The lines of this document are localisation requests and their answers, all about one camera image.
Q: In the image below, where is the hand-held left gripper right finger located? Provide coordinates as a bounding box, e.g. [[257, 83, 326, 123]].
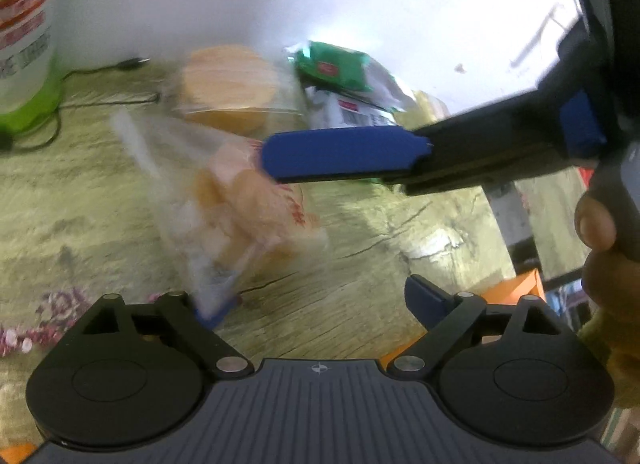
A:
[[389, 274, 563, 380]]

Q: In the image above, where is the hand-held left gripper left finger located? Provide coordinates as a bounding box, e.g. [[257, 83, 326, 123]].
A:
[[80, 291, 253, 380]]

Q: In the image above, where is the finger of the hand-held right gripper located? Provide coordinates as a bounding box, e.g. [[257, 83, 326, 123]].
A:
[[559, 90, 607, 159], [261, 89, 601, 197]]

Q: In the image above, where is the green white biscuit packet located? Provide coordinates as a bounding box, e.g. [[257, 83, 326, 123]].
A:
[[305, 86, 401, 132], [285, 40, 416, 112]]

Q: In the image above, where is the round pastry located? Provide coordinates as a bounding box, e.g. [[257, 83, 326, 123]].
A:
[[110, 111, 328, 320], [165, 45, 306, 135]]

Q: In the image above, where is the green wood-print desktop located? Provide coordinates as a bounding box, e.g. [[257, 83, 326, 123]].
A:
[[0, 56, 518, 377]]

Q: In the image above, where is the person's right hand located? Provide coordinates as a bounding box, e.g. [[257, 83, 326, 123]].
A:
[[574, 191, 640, 317]]

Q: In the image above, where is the low green wood-print table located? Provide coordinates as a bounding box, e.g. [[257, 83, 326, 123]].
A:
[[515, 166, 593, 280]]

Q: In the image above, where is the green white beer can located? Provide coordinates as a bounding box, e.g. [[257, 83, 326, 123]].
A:
[[0, 0, 63, 132]]

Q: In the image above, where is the black cable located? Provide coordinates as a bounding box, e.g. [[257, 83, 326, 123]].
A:
[[0, 58, 166, 150]]

